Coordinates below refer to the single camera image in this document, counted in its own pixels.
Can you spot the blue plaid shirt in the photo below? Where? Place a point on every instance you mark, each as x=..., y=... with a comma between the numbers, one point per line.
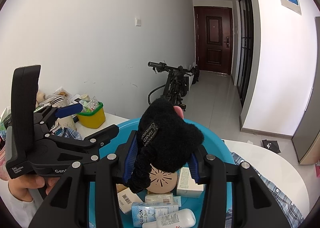
x=275, y=193

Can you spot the black plush scrunchie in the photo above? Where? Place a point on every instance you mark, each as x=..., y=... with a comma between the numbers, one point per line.
x=170, y=138

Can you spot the dark brown entrance door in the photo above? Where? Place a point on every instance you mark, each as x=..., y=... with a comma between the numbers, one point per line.
x=212, y=43

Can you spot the black bicycle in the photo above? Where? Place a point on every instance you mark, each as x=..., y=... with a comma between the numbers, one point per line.
x=175, y=85

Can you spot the pile of clear plastic bags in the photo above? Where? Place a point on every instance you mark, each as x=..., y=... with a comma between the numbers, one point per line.
x=61, y=97

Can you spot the white barcode box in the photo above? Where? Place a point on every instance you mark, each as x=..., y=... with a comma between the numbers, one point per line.
x=127, y=200

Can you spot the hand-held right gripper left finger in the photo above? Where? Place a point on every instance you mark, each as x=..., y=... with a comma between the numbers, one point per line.
x=130, y=158

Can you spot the white light switch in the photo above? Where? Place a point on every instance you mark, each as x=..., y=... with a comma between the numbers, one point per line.
x=138, y=21

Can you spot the beige patterned cup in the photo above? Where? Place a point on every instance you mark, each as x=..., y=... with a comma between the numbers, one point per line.
x=67, y=123

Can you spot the blue and white box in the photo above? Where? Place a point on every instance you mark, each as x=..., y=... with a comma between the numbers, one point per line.
x=150, y=214

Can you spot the person's left hand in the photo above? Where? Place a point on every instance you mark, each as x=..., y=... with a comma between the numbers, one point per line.
x=25, y=183

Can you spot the person's left forearm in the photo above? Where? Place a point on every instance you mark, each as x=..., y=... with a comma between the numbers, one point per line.
x=17, y=210

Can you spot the black framed glass door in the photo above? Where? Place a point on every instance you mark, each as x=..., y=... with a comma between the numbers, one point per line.
x=246, y=43

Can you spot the pile of small sachets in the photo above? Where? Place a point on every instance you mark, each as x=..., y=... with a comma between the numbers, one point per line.
x=90, y=103

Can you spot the black bag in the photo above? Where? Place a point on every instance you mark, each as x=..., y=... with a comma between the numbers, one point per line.
x=271, y=145

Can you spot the yellow and green container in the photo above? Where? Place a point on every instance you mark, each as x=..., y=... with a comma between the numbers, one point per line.
x=91, y=118

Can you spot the white carton box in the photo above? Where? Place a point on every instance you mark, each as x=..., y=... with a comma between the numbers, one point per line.
x=186, y=183

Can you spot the blue plastic basin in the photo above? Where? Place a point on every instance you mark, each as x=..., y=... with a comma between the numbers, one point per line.
x=220, y=150

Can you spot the cream soap bar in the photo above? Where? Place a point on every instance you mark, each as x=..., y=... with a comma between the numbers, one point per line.
x=160, y=197

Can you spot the beige round case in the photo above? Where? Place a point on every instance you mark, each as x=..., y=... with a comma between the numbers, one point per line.
x=162, y=180

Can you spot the gold and grey fridge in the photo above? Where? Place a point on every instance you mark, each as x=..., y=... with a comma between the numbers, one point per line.
x=310, y=118

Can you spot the white lotion bottle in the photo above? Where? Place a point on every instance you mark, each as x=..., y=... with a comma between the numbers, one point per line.
x=175, y=218

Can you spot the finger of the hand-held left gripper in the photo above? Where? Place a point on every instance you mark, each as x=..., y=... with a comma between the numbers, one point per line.
x=67, y=110
x=105, y=133

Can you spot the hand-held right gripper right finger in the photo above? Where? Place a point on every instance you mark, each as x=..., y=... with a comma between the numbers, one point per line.
x=193, y=170

